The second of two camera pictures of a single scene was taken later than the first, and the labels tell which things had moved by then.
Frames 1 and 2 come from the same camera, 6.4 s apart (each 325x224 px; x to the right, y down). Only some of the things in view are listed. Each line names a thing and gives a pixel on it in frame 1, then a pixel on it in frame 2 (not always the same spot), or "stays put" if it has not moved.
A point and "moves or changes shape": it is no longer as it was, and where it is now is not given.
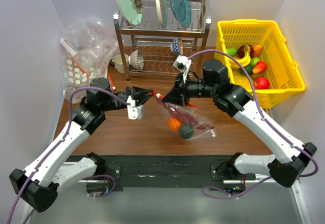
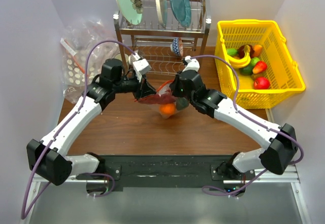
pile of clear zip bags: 87,46 stays put
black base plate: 165,171 stays put
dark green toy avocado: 186,131 moves or changes shape
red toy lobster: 185,117 moves or changes shape
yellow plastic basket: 262,45 stays put
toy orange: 173,124 -> 167,108
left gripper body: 124,96 -> 131,85
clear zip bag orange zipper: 185,122 moves or changes shape
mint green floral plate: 129,1 stays put
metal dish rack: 150,48 stays put
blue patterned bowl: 174,45 stays put
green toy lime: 231,52 stays put
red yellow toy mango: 259,67 stays put
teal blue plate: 180,3 stays put
